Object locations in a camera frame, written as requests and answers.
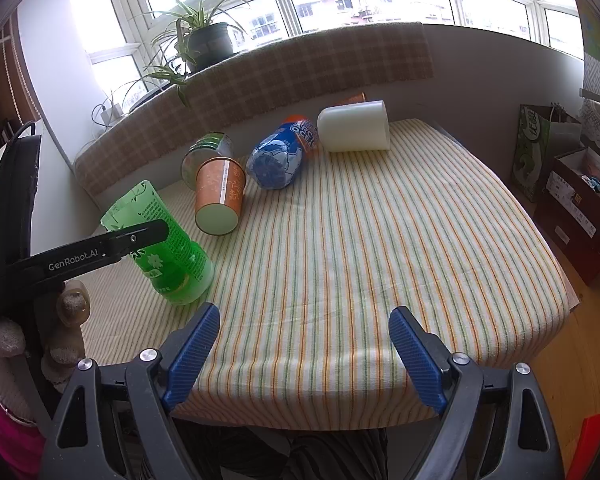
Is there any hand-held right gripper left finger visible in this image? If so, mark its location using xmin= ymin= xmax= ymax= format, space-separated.
xmin=40 ymin=302 xmax=221 ymax=480

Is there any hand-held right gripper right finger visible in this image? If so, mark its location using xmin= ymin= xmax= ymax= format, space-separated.
xmin=388 ymin=305 xmax=566 ymax=480

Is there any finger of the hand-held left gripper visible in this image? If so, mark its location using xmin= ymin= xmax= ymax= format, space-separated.
xmin=26 ymin=219 xmax=170 ymax=288

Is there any green transparent plastic cup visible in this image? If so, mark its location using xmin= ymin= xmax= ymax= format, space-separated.
xmin=100 ymin=180 xmax=215 ymax=306

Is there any person's left forearm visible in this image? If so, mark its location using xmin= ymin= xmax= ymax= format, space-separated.
xmin=0 ymin=379 xmax=47 ymax=479

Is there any orange paper cup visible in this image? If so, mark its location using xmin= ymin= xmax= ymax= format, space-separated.
xmin=194 ymin=156 xmax=249 ymax=236

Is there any green label paper cup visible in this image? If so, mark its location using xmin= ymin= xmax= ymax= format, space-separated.
xmin=181 ymin=131 xmax=235 ymax=191

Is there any blue printed cup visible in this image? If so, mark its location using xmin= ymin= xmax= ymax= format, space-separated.
xmin=245 ymin=114 xmax=322 ymax=190

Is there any white plastic cup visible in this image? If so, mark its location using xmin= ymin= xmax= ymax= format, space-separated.
xmin=316 ymin=100 xmax=391 ymax=154

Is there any person's left hand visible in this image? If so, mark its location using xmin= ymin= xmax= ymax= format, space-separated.
xmin=0 ymin=281 xmax=90 ymax=423

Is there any white cabinet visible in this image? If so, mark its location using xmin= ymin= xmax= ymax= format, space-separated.
xmin=0 ymin=121 xmax=93 ymax=281

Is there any striped tablecloth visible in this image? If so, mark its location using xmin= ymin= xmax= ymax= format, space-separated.
xmin=80 ymin=118 xmax=579 ymax=432

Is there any wooden shelf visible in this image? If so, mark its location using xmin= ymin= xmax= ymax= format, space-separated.
xmin=0 ymin=10 xmax=44 ymax=161

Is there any white charger plug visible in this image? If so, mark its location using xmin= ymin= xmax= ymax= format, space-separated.
xmin=92 ymin=102 xmax=127 ymax=129

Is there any red plastic object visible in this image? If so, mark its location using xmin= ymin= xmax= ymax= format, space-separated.
xmin=564 ymin=406 xmax=600 ymax=480

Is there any dark red cardboard box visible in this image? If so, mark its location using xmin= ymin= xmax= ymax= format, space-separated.
xmin=534 ymin=147 xmax=600 ymax=287

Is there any green shopping bag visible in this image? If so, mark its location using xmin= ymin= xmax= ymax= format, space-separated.
xmin=510 ymin=103 xmax=584 ymax=204

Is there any potted spider plant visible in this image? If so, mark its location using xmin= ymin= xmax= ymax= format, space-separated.
xmin=114 ymin=0 xmax=254 ymax=109

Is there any plaid cloth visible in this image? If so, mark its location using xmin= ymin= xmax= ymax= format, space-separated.
xmin=73 ymin=22 xmax=436 ymax=202

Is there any white framed window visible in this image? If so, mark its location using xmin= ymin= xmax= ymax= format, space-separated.
xmin=67 ymin=0 xmax=588 ymax=111

